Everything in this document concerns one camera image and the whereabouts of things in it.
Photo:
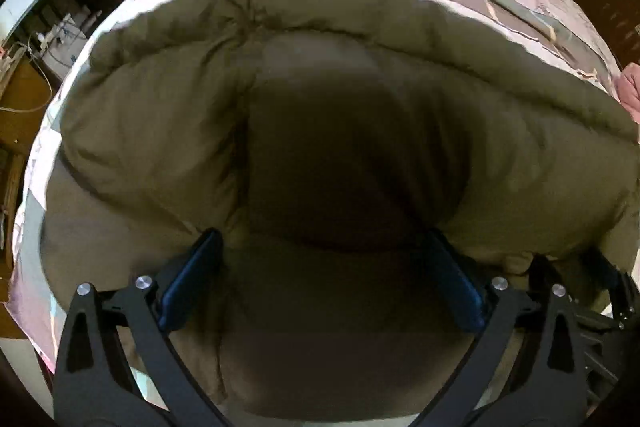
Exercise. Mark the pink padded garment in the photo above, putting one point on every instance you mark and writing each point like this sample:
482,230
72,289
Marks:
631,89

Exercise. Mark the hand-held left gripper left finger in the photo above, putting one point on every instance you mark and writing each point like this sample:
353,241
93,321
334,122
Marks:
187,282

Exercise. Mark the olive puffer jacket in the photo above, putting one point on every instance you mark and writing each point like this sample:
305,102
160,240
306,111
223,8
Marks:
325,132

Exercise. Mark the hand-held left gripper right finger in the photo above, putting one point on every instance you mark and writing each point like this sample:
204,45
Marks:
462,282

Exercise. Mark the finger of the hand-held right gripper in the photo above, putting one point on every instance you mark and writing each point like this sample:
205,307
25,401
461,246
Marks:
546,271

